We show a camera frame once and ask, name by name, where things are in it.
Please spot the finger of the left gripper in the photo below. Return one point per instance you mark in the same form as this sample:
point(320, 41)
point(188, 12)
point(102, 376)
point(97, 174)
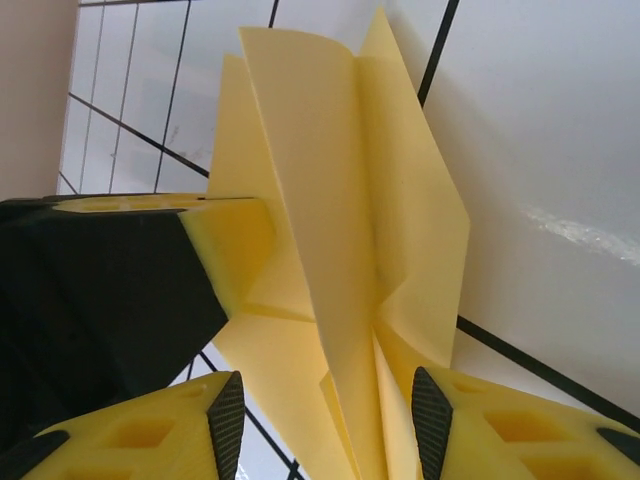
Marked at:
point(100, 280)

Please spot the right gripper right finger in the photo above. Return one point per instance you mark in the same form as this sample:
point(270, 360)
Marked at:
point(470, 450)

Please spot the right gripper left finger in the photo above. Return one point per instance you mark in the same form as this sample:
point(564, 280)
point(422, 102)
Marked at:
point(190, 450)

